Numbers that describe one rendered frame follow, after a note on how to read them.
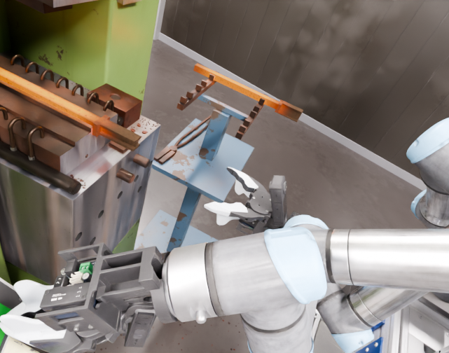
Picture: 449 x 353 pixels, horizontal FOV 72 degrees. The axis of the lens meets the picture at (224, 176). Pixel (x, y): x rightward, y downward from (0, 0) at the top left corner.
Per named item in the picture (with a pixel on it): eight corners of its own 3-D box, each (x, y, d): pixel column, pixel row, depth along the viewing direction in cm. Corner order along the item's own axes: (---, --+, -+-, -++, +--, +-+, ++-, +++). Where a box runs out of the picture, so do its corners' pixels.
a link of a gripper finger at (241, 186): (220, 181, 79) (241, 207, 75) (228, 164, 76) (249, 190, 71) (230, 178, 81) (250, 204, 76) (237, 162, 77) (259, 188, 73)
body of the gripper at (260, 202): (232, 228, 71) (279, 253, 70) (245, 204, 66) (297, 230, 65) (242, 207, 77) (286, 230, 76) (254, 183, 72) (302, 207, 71)
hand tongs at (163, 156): (223, 106, 158) (224, 104, 158) (230, 110, 158) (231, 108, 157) (153, 159, 113) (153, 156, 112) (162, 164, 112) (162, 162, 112)
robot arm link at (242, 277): (333, 322, 30) (327, 258, 27) (224, 340, 31) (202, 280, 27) (312, 264, 37) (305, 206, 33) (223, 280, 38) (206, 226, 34)
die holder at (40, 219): (141, 216, 122) (161, 124, 94) (73, 298, 93) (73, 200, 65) (20, 153, 126) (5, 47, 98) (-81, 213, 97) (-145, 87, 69)
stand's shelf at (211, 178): (252, 150, 141) (254, 147, 139) (221, 204, 110) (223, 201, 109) (194, 121, 143) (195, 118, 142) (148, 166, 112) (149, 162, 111)
